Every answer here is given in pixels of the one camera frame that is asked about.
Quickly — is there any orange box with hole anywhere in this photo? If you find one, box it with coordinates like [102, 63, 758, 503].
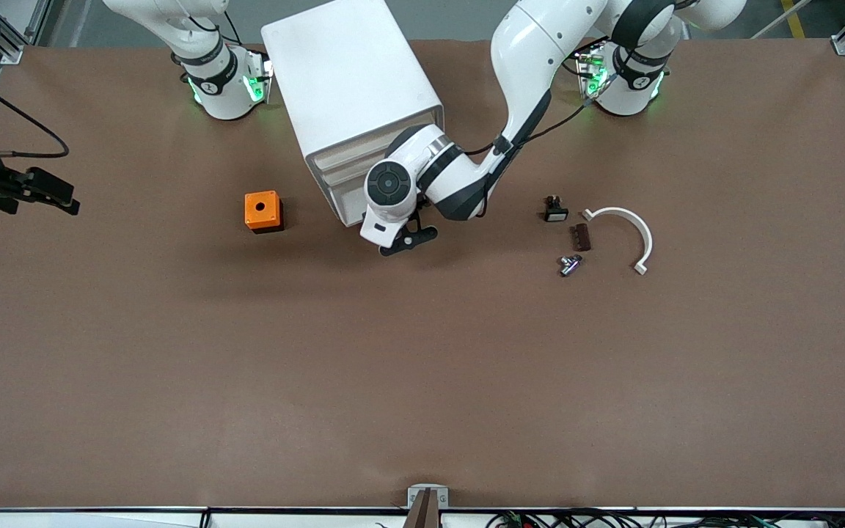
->
[244, 191, 285, 235]

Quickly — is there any black cable bundle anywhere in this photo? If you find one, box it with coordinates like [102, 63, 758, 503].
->
[485, 509, 845, 528]

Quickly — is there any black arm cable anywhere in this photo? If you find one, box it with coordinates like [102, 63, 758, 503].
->
[0, 70, 70, 158]
[463, 70, 618, 156]

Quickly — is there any white table edge rail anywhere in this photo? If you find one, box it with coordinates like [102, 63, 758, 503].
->
[0, 506, 845, 528]

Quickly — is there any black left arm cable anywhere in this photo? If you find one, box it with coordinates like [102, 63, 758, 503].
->
[463, 70, 618, 156]

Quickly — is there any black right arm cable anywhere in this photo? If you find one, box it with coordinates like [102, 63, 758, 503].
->
[0, 70, 70, 158]

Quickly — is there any white curved plastic clamp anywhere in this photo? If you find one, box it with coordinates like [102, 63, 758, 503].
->
[582, 207, 654, 276]

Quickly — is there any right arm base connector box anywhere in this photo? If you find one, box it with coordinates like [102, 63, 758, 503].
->
[245, 45, 275, 104]

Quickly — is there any grey metal bracket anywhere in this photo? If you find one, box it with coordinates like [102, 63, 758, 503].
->
[407, 484, 450, 510]

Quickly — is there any brown table mat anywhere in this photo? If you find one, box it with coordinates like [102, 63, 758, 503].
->
[0, 37, 845, 510]

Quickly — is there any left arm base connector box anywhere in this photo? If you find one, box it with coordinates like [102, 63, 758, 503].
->
[575, 44, 610, 100]

